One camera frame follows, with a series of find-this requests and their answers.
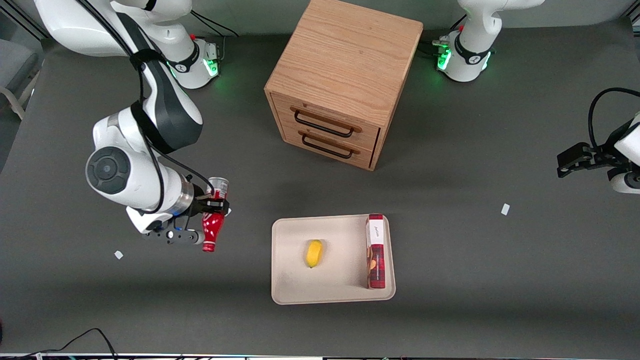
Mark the grey chair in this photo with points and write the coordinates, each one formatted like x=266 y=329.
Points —
x=15 y=65

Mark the red biscuit box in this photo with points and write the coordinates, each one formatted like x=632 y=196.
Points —
x=376 y=260

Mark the wooden drawer cabinet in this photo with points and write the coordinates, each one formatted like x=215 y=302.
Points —
x=345 y=50

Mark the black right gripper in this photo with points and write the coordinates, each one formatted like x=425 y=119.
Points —
x=199 y=204

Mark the yellow lemon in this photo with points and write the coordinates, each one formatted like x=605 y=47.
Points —
x=314 y=254

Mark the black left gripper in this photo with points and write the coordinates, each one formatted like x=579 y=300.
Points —
x=603 y=154

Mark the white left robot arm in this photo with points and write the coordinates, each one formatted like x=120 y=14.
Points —
x=472 y=30

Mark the red coke bottle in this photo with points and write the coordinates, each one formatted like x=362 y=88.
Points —
x=212 y=227

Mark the beige rectangular tray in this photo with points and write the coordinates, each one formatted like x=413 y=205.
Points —
x=340 y=280

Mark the wooden drawer front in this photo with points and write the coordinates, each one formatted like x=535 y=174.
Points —
x=367 y=134
x=290 y=137

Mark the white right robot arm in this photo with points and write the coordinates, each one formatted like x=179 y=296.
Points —
x=107 y=170

